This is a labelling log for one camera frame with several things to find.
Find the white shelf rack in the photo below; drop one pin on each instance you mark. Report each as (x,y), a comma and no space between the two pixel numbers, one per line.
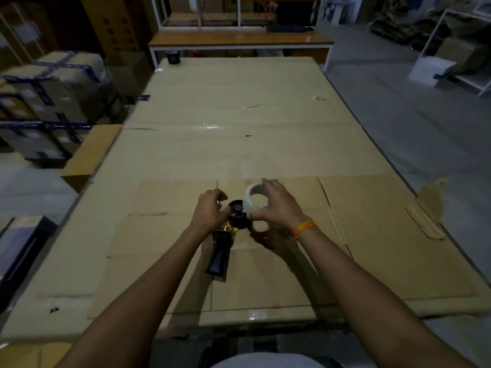
(477,78)

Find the pile of camouflage cloth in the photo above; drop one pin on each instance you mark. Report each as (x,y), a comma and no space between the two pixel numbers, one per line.
(402,28)

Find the flattened brown cardboard box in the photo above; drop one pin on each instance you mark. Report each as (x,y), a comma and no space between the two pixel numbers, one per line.
(383,245)

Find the black flat case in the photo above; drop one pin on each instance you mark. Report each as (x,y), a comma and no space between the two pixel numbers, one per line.
(19,249)

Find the small black cup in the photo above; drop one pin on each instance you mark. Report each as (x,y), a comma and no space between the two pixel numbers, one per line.
(173,56)

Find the person's left forearm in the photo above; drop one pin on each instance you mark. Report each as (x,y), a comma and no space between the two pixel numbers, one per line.
(145,295)

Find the person's left hand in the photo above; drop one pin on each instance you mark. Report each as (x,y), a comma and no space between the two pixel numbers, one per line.
(207,214)

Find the person's right forearm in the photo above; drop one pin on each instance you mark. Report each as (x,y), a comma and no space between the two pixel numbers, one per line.
(360,298)

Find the black keyboard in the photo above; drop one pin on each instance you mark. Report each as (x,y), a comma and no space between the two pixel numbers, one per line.
(289,28)

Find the large cardboard sheet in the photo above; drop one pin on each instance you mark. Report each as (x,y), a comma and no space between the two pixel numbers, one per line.
(245,111)

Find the orange wristband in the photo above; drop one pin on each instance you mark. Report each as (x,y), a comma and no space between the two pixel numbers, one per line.
(303,227)

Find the white metal frame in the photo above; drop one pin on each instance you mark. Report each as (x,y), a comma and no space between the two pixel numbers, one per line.
(238,11)

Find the person's right thumb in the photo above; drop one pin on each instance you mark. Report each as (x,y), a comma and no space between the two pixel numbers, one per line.
(261,215)

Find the person's white shirt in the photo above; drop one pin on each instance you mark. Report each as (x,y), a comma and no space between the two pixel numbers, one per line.
(268,361)

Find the white box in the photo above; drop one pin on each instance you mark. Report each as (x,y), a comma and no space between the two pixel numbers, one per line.
(431,70)

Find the stack of taped cardboard boxes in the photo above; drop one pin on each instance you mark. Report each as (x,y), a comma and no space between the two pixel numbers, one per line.
(57,95)

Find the torn cardboard strip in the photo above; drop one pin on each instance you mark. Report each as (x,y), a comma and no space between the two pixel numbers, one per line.
(431,205)

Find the black tape dispenser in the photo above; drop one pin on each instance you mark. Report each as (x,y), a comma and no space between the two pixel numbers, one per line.
(219,256)

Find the tall brown cardboard box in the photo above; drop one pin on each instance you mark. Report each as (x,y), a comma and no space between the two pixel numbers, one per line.
(111,26)

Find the wooden table with white frame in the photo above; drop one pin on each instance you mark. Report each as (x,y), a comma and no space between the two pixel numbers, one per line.
(238,39)

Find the white tape roll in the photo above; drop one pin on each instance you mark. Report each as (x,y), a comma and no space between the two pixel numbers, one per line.
(253,205)

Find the open empty cardboard box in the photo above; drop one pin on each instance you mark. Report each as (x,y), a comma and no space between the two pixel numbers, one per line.
(90,155)

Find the person's left fingers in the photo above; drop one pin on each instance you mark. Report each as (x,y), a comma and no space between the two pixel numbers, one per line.
(221,210)

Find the person's right hand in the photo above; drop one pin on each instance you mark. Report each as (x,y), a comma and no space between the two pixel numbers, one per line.
(282,212)

